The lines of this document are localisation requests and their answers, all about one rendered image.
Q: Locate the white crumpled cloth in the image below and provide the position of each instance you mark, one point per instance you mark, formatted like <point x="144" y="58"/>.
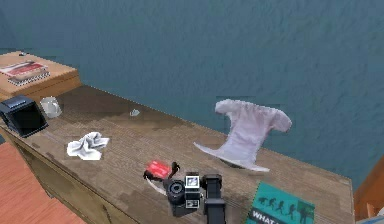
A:
<point x="87" y="146"/>

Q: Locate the white cloth diaper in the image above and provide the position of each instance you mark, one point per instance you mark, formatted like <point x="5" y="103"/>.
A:
<point x="248" y="133"/>

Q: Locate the small pale crumpled scrap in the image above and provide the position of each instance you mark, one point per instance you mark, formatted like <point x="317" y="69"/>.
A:
<point x="134" y="112"/>

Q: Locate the teal book with silhouettes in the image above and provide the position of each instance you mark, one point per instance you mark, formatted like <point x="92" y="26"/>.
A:
<point x="280" y="206"/>

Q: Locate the brown wooden console table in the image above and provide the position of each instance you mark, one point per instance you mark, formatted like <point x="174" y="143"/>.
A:
<point x="140" y="146"/>

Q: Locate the small dark object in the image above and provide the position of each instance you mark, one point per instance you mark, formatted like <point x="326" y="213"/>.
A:
<point x="22" y="53"/>

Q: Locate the orange wooden furniture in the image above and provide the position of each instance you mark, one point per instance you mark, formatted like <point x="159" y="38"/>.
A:
<point x="370" y="193"/>

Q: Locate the black box-shaped device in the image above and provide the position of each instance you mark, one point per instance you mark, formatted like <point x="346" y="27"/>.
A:
<point x="21" y="115"/>

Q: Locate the red and white book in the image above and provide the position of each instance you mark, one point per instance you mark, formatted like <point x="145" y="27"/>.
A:
<point x="25" y="71"/>

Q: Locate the white translucent cup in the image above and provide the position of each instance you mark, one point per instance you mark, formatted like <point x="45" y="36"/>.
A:
<point x="50" y="107"/>

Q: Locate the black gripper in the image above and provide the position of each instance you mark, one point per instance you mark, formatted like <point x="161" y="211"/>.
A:
<point x="175" y="191"/>

